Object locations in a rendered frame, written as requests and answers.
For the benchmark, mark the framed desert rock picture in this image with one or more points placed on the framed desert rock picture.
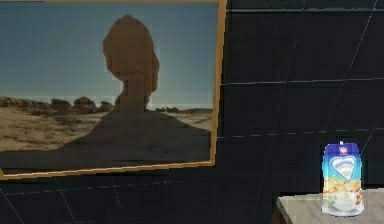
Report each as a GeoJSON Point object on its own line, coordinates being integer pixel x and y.
{"type": "Point", "coordinates": [110, 86]}

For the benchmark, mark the pale marble worktop cabinet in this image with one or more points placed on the pale marble worktop cabinet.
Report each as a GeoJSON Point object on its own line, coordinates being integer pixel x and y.
{"type": "Point", "coordinates": [305, 210]}

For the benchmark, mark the blue and white food pouch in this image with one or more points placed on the blue and white food pouch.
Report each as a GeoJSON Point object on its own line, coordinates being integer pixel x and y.
{"type": "Point", "coordinates": [342, 180]}

